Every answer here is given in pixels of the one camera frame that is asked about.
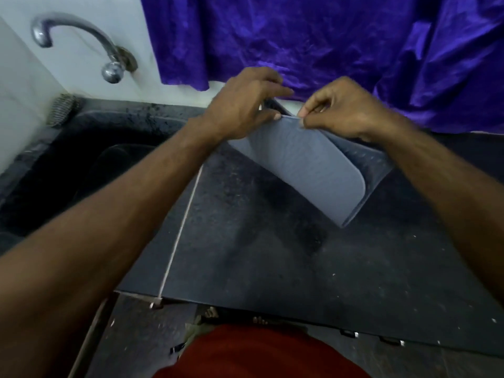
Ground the person's right hand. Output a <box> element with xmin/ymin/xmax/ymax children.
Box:
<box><xmin>296</xmin><ymin>76</ymin><xmax>401</xmax><ymax>144</ymax></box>

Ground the person's left hand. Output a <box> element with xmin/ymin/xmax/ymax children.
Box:
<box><xmin>198</xmin><ymin>66</ymin><xmax>296</xmax><ymax>142</ymax></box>

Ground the grey ribbed silicone mat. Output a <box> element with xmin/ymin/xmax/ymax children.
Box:
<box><xmin>227</xmin><ymin>99</ymin><xmax>395</xmax><ymax>229</ymax></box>

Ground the black white checkered cloth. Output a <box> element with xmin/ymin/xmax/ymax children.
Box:
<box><xmin>46</xmin><ymin>93</ymin><xmax>82</xmax><ymax>129</ymax></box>

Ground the person's right forearm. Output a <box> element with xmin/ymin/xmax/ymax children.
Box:
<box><xmin>377</xmin><ymin>120</ymin><xmax>504</xmax><ymax>308</ymax></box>

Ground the person's left forearm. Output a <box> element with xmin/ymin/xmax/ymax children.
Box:
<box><xmin>0</xmin><ymin>115</ymin><xmax>227</xmax><ymax>378</ymax></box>

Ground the person's red garment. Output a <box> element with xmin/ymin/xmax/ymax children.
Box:
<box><xmin>152</xmin><ymin>323</ymin><xmax>372</xmax><ymax>378</ymax></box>

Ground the purple cloth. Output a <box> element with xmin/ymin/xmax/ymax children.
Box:
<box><xmin>139</xmin><ymin>0</ymin><xmax>504</xmax><ymax>135</ymax></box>

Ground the black stone sink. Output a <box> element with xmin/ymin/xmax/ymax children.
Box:
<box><xmin>0</xmin><ymin>109</ymin><xmax>207</xmax><ymax>240</ymax></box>

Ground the olive green cloth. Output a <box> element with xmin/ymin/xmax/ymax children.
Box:
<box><xmin>183</xmin><ymin>315</ymin><xmax>215</xmax><ymax>347</ymax></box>

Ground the chrome wall tap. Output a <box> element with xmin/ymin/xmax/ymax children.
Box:
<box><xmin>30</xmin><ymin>12</ymin><xmax>139</xmax><ymax>85</ymax></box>

